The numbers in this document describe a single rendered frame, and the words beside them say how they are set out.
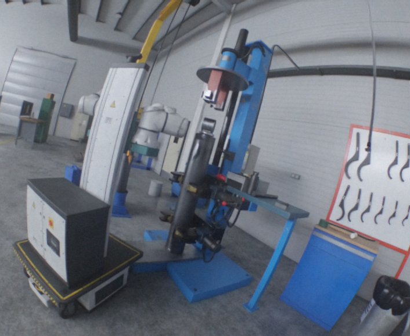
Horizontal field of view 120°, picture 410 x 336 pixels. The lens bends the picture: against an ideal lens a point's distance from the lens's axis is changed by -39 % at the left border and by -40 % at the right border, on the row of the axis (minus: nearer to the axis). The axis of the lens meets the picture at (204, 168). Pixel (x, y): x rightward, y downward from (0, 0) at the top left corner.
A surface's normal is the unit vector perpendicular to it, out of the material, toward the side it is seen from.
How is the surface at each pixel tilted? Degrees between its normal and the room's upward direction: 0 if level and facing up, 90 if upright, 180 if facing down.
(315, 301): 90
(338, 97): 90
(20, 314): 0
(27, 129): 90
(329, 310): 90
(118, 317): 0
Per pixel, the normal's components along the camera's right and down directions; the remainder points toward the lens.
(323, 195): -0.78, -0.17
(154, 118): 0.35, 0.18
